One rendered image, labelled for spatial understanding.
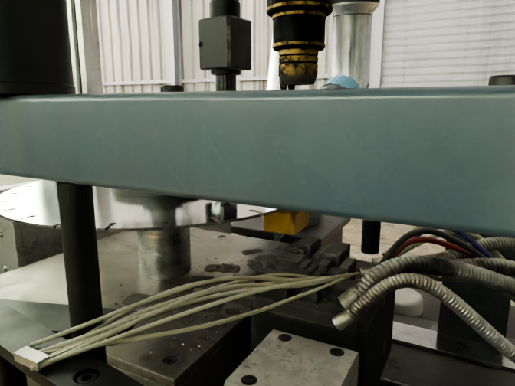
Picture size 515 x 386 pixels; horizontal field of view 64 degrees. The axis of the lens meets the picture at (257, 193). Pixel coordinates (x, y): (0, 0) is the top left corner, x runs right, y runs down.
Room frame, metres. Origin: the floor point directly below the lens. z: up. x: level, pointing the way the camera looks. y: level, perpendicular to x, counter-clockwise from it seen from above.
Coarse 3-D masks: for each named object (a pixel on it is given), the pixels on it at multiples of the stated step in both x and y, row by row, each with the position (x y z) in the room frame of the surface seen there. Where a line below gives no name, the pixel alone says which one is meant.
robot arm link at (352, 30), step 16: (336, 0) 0.95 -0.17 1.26; (352, 0) 0.93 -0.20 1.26; (368, 0) 0.94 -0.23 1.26; (336, 16) 0.97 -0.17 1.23; (352, 16) 0.95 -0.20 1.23; (368, 16) 0.96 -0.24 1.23; (336, 32) 0.97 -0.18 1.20; (352, 32) 0.95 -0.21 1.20; (368, 32) 0.96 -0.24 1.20; (336, 48) 0.98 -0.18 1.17; (352, 48) 0.95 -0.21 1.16; (368, 48) 0.97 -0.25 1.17; (336, 64) 0.98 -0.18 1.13; (352, 64) 0.96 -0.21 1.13; (368, 64) 0.97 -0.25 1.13; (368, 80) 0.98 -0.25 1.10
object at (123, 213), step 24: (24, 192) 0.43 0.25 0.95; (48, 192) 0.43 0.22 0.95; (96, 192) 0.43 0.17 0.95; (0, 216) 0.34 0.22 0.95; (24, 216) 0.34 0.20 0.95; (48, 216) 0.34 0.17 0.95; (96, 216) 0.34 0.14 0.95; (120, 216) 0.34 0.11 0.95; (144, 216) 0.34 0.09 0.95; (168, 216) 0.34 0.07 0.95; (192, 216) 0.34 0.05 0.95; (216, 216) 0.34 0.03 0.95; (240, 216) 0.34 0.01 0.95
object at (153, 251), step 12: (180, 228) 0.45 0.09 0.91; (144, 240) 0.44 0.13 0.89; (156, 240) 0.44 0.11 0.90; (168, 240) 0.44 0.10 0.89; (180, 240) 0.45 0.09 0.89; (144, 252) 0.44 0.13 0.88; (156, 252) 0.44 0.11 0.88; (168, 252) 0.44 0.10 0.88; (180, 252) 0.45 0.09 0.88; (144, 264) 0.44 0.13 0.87; (156, 264) 0.44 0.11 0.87; (168, 264) 0.44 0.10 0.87; (180, 264) 0.45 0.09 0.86; (144, 276) 0.44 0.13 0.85; (156, 276) 0.44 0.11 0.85; (168, 276) 0.44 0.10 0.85
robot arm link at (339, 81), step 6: (330, 78) 0.84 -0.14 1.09; (336, 78) 0.82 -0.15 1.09; (342, 78) 0.82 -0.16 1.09; (348, 78) 0.82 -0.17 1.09; (324, 84) 0.82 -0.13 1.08; (330, 84) 0.80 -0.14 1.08; (336, 84) 0.80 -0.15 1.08; (342, 84) 0.80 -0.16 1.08; (348, 84) 0.80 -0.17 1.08; (354, 84) 0.81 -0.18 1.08
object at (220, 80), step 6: (216, 78) 0.45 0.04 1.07; (222, 78) 0.44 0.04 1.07; (228, 78) 0.45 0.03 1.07; (234, 78) 0.45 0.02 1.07; (216, 84) 0.45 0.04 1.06; (222, 84) 0.44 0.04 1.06; (228, 84) 0.45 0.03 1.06; (234, 84) 0.45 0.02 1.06; (216, 90) 0.45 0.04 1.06; (222, 90) 0.44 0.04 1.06; (228, 90) 0.45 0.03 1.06
